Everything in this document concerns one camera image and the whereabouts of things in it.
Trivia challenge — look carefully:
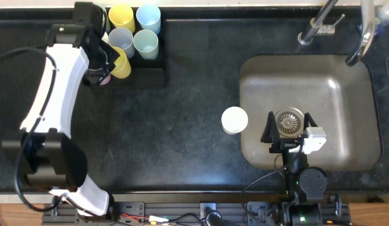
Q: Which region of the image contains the mounting rail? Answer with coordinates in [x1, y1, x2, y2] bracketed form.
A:
[42, 193, 352, 226]

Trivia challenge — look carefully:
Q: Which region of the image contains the black cable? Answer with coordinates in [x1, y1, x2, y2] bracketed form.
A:
[0, 46, 68, 213]
[240, 153, 296, 226]

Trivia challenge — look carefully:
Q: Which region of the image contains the black tray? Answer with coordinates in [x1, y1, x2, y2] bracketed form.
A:
[97, 6, 166, 89]

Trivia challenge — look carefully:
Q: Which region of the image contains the steel tap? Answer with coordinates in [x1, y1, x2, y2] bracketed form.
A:
[297, 0, 377, 67]

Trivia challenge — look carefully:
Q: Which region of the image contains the yellow cup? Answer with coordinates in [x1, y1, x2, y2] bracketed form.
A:
[108, 4, 136, 34]
[110, 46, 132, 80]

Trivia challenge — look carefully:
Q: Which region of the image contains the dark green cup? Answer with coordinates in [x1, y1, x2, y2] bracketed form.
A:
[102, 4, 112, 33]

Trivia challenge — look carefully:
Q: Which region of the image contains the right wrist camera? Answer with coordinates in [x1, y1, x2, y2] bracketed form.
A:
[288, 126, 328, 155]

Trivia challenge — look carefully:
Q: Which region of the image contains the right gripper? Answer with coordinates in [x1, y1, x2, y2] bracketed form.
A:
[260, 110, 318, 154]

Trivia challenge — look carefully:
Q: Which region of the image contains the pale green cup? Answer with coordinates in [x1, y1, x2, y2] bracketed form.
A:
[132, 29, 159, 60]

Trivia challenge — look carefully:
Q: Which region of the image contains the grey cup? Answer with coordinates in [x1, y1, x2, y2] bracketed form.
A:
[107, 27, 136, 59]

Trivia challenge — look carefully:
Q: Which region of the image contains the white cup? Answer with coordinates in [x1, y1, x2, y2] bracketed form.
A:
[221, 106, 249, 136]

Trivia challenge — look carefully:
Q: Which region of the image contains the steel sink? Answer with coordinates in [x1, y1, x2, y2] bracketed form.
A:
[239, 55, 383, 172]

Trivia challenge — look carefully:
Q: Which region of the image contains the blue cup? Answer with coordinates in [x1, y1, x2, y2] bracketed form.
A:
[136, 4, 162, 35]

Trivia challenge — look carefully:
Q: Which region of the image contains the blue soap bottle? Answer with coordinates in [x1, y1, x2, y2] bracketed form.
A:
[358, 0, 389, 36]

